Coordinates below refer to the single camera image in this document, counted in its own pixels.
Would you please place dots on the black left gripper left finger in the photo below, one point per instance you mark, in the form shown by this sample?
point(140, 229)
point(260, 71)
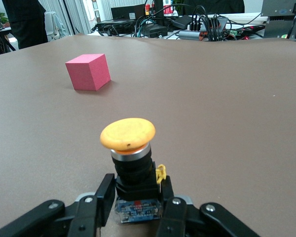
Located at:
point(84, 217)

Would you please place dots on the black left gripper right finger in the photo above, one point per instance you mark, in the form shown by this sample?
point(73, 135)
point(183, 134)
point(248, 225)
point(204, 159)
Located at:
point(177, 217)

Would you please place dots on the orange cap push button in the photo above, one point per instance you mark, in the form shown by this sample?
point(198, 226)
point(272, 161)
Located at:
point(128, 133)

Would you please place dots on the red emergency stop button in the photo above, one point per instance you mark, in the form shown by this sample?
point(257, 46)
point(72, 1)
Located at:
point(147, 7)

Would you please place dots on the pink foam cube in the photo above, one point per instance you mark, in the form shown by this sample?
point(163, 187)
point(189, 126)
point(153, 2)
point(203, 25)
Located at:
point(88, 74)

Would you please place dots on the grey usb hub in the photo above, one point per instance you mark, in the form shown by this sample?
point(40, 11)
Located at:
point(187, 34)

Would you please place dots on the small black box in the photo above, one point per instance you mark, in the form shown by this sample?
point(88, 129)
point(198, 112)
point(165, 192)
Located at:
point(154, 30)

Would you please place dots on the white draped chair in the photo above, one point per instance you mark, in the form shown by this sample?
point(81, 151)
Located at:
point(54, 24)

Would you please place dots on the flat black device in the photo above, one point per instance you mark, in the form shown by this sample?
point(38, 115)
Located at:
point(113, 24)

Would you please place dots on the black power adapter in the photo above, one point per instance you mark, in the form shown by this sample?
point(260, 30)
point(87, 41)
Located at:
point(182, 21)

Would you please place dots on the person in black clothes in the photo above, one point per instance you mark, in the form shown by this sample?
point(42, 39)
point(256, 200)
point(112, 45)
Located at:
point(27, 24)

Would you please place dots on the black computer box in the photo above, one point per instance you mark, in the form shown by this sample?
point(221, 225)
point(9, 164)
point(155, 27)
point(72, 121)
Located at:
point(128, 12)

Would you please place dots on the black equipment case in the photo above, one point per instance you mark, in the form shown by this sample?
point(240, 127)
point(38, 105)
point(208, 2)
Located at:
point(278, 27)

